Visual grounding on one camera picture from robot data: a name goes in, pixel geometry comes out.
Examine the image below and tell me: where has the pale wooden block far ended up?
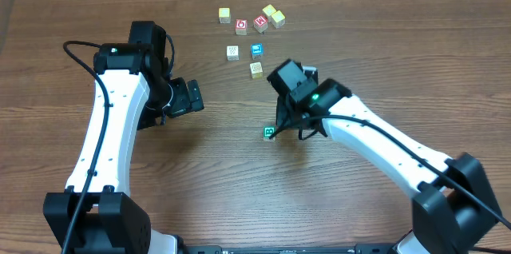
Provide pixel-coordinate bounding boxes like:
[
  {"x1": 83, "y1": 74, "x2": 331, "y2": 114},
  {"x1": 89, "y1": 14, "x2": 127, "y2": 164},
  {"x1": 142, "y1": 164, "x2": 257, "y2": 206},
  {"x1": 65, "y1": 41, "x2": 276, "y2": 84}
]
[{"x1": 226, "y1": 46, "x2": 240, "y2": 61}]

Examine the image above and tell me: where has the blue wooden block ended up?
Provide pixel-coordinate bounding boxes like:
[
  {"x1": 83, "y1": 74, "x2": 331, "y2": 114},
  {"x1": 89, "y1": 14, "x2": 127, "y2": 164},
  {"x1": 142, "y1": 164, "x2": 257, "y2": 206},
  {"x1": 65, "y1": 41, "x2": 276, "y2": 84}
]
[{"x1": 251, "y1": 43, "x2": 264, "y2": 60}]

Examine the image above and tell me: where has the tan wooden picture block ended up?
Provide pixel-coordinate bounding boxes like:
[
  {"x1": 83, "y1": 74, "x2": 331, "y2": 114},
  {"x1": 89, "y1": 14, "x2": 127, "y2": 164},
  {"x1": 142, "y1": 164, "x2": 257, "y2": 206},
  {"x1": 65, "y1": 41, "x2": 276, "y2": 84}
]
[{"x1": 249, "y1": 62, "x2": 263, "y2": 79}]

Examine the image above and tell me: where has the red wooden block right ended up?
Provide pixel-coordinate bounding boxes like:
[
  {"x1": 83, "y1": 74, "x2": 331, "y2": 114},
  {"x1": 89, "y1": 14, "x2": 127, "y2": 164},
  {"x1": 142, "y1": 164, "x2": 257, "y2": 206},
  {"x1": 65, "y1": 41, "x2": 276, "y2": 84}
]
[{"x1": 253, "y1": 15, "x2": 268, "y2": 34}]

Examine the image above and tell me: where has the red wooden block left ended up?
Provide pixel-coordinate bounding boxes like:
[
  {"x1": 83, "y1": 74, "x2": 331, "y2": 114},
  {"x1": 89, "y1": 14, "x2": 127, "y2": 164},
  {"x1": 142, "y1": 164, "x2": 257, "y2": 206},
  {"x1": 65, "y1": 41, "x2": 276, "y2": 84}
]
[{"x1": 235, "y1": 19, "x2": 248, "y2": 36}]

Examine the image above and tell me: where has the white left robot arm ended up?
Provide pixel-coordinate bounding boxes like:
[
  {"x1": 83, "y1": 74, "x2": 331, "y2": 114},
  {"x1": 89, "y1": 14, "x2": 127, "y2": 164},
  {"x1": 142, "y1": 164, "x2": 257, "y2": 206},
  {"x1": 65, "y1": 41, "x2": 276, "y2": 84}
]
[{"x1": 43, "y1": 21, "x2": 204, "y2": 254}]

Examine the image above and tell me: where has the red wooden block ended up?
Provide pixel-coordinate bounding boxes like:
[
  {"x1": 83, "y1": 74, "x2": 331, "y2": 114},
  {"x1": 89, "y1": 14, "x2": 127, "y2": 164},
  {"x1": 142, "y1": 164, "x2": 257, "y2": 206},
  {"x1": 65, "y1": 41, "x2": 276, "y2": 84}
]
[
  {"x1": 235, "y1": 19, "x2": 248, "y2": 36},
  {"x1": 253, "y1": 15, "x2": 268, "y2": 34}
]

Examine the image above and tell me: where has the green-edged wooden number block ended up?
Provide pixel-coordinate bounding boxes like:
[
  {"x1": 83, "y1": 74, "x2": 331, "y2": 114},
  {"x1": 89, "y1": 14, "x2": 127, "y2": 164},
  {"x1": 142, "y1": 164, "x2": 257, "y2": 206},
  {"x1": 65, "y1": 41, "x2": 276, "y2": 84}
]
[{"x1": 263, "y1": 126, "x2": 276, "y2": 141}]

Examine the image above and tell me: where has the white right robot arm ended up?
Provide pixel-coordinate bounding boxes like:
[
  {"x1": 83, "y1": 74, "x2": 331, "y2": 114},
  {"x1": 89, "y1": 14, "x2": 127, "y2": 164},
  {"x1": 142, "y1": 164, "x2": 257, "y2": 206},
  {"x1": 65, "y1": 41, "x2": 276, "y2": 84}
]
[{"x1": 264, "y1": 59, "x2": 510, "y2": 253}]

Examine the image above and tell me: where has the yellow wooden block right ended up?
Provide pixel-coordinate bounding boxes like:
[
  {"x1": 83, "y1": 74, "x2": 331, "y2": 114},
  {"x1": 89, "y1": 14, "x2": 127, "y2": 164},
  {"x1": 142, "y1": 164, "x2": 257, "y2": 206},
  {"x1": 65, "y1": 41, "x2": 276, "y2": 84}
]
[{"x1": 271, "y1": 10, "x2": 286, "y2": 29}]

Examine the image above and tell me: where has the yellow wooden block left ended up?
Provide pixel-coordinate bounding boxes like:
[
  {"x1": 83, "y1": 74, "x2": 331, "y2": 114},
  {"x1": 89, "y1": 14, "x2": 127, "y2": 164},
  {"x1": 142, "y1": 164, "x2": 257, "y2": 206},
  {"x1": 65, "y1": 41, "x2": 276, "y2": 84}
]
[{"x1": 218, "y1": 7, "x2": 231, "y2": 24}]

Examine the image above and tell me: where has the yellow wooden block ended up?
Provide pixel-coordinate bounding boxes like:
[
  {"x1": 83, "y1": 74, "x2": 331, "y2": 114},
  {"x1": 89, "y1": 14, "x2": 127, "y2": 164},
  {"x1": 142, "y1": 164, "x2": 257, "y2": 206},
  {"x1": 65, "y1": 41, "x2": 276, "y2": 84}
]
[
  {"x1": 262, "y1": 4, "x2": 276, "y2": 22},
  {"x1": 271, "y1": 10, "x2": 286, "y2": 29},
  {"x1": 218, "y1": 7, "x2": 231, "y2": 24}
]

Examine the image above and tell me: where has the yellow wooden block upper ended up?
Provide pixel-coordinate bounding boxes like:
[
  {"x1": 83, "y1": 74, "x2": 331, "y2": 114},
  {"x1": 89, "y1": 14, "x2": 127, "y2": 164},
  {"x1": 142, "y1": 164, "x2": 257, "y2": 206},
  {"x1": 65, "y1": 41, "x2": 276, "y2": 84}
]
[{"x1": 262, "y1": 4, "x2": 276, "y2": 22}]

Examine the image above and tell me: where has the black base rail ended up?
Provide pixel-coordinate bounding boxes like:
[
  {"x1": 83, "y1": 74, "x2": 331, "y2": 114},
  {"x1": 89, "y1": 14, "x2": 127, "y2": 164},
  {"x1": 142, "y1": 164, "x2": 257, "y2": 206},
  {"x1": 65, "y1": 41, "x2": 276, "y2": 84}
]
[{"x1": 177, "y1": 244, "x2": 395, "y2": 254}]

